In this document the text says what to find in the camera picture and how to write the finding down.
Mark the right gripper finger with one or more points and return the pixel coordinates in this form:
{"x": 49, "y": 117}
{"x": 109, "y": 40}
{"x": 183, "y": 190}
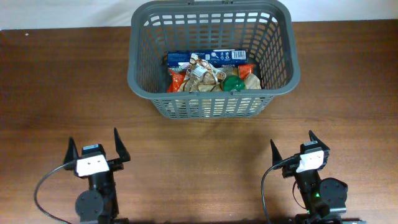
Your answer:
{"x": 320, "y": 143}
{"x": 276, "y": 157}

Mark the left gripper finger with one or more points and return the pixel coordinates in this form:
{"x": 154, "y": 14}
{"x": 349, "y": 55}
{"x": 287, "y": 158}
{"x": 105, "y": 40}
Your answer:
{"x": 120, "y": 147}
{"x": 71, "y": 155}

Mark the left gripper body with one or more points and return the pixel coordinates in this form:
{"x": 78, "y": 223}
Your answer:
{"x": 104, "y": 181}

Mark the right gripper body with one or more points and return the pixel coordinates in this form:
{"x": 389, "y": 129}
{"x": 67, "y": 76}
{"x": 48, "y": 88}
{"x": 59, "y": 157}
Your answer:
{"x": 311, "y": 179}

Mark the beige pouch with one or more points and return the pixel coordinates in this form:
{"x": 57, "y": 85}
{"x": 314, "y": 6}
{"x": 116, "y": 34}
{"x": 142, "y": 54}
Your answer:
{"x": 232, "y": 107}
{"x": 202, "y": 76}

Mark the green lid jar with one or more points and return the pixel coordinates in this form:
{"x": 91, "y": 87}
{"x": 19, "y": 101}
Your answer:
{"x": 232, "y": 83}

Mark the orange pasta package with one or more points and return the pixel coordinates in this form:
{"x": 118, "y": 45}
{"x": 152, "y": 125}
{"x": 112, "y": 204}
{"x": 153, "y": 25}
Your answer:
{"x": 180, "y": 79}

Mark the blue cardboard box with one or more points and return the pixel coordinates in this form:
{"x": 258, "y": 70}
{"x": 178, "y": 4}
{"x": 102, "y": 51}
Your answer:
{"x": 215, "y": 58}

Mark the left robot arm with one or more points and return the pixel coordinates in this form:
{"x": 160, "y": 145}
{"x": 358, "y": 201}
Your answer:
{"x": 98, "y": 204}

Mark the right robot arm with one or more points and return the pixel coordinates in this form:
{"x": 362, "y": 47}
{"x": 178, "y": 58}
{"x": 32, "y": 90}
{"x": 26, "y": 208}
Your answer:
{"x": 324, "y": 199}

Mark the grey plastic basket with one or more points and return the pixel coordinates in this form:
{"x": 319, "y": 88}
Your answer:
{"x": 262, "y": 29}

